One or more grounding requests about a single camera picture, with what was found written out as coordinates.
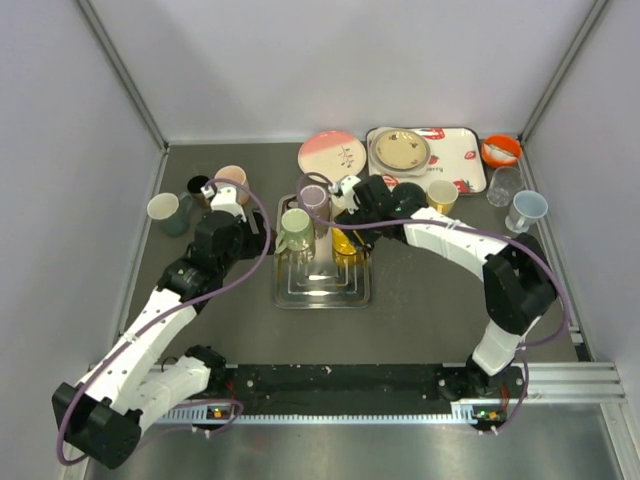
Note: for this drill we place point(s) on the pink cream round plate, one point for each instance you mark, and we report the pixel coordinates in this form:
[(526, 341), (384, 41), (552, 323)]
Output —
[(333, 154)]

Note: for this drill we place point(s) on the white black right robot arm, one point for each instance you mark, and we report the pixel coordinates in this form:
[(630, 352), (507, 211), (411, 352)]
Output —
[(518, 289)]

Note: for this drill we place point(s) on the cream white mug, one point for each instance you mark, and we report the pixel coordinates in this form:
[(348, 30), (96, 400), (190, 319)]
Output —
[(338, 204)]

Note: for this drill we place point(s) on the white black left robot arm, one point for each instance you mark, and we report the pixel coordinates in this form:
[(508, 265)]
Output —
[(104, 415)]

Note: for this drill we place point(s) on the beige floral bowl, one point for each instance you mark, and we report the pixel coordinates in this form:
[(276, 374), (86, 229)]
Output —
[(400, 151)]

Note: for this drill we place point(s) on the mauve purple mug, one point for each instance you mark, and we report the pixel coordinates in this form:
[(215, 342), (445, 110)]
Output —
[(315, 200)]

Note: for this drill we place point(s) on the clear drinking glass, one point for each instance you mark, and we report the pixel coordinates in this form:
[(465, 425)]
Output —
[(505, 183)]

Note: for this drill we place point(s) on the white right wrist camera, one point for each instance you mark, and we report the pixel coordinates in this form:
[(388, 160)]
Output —
[(345, 187)]

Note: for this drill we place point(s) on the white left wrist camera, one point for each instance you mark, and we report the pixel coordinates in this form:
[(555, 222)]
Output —
[(223, 199)]

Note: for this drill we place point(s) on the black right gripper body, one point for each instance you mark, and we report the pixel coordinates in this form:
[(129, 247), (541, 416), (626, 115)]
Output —
[(359, 214)]

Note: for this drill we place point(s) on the orange yellow mug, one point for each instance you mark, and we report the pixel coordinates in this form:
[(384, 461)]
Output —
[(344, 254)]

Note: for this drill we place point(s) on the dark grey green mug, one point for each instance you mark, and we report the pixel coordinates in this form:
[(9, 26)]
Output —
[(408, 194)]

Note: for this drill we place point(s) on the light blue cup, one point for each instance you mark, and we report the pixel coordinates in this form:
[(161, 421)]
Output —
[(527, 208)]

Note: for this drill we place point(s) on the pink white mug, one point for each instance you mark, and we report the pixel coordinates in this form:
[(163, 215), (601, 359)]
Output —
[(238, 178)]

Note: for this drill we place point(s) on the light green mug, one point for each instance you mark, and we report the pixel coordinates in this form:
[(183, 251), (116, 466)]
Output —
[(296, 231)]

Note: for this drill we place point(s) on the steel mug tray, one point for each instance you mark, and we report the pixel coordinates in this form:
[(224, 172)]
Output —
[(311, 280)]

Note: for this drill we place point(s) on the pale yellow mug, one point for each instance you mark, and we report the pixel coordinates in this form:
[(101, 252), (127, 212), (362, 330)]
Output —
[(442, 196)]

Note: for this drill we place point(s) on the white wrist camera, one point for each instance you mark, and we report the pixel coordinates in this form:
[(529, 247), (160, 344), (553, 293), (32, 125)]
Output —
[(345, 187), (223, 199)]

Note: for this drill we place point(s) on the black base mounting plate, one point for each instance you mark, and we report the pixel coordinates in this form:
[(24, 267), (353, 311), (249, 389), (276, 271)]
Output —
[(359, 389)]

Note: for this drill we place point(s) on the orange bowl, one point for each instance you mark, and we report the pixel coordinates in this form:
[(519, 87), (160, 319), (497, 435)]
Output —
[(501, 151)]

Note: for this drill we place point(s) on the teal mug white inside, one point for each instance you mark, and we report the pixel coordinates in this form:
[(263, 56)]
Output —
[(171, 212)]

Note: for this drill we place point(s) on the dark brown patterned cup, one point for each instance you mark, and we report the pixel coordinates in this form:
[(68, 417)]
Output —
[(195, 186)]

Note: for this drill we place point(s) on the strawberry pattern square tray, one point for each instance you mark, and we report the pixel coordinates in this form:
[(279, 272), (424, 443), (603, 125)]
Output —
[(455, 156)]

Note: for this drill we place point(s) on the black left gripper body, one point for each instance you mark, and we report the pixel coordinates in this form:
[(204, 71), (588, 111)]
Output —
[(250, 244)]

